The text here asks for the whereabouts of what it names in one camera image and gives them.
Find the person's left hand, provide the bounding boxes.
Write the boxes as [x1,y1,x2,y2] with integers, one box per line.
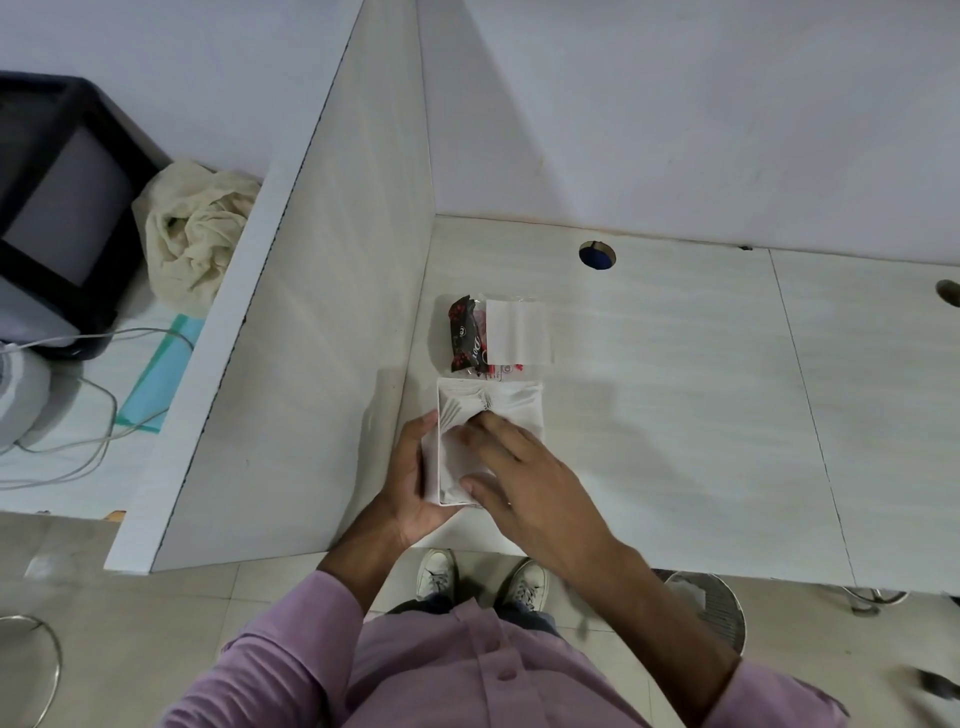
[374,410,489,553]

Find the person's right hand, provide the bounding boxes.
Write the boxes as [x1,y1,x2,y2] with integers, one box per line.
[449,410,624,583]

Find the white tissue box with stickers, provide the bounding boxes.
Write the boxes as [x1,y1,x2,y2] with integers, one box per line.
[421,374,545,513]

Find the stack of white tissues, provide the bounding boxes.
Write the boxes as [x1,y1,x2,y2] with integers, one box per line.
[485,298,555,367]
[440,382,541,500]

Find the black clear tissue packet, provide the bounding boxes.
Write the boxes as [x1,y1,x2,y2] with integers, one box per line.
[447,294,556,380]

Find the person's left forearm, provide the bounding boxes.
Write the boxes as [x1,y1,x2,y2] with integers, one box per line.
[161,513,412,728]

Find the person's right forearm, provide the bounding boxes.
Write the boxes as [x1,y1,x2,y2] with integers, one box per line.
[566,536,853,728]

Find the person's right white sneaker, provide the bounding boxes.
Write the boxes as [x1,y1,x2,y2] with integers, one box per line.
[500,558,550,615]

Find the person's white sneaker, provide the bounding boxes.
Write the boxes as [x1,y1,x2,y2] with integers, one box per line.
[500,558,550,615]
[414,548,459,603]

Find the person's left white sneaker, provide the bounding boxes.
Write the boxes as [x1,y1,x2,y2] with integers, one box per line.
[414,548,459,603]

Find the blue jeans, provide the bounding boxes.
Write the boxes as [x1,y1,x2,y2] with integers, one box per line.
[389,594,560,639]

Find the pink shirt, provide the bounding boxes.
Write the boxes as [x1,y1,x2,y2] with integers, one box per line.
[161,569,853,728]

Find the white desk partition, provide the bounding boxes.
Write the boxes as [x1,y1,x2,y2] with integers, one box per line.
[104,0,436,575]

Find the metal mesh waste bin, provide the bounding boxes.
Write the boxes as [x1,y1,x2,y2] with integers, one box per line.
[652,569,748,658]

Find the teal folder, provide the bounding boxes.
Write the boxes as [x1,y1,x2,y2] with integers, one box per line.
[118,313,205,435]

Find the beige crumpled cloth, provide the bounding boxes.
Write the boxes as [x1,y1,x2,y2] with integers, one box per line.
[132,157,262,313]

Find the white round device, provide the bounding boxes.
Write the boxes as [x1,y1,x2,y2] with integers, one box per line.
[0,343,54,451]

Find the black chair leg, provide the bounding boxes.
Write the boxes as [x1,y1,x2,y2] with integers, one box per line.
[914,667,960,700]

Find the black metal rack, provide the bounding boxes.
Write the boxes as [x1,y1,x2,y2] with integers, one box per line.
[0,71,174,361]

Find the white cable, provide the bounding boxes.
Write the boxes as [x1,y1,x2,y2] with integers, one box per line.
[0,374,170,493]
[0,327,196,354]

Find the chrome stool base ring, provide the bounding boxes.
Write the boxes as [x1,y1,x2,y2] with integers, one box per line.
[0,614,63,728]
[821,584,910,618]

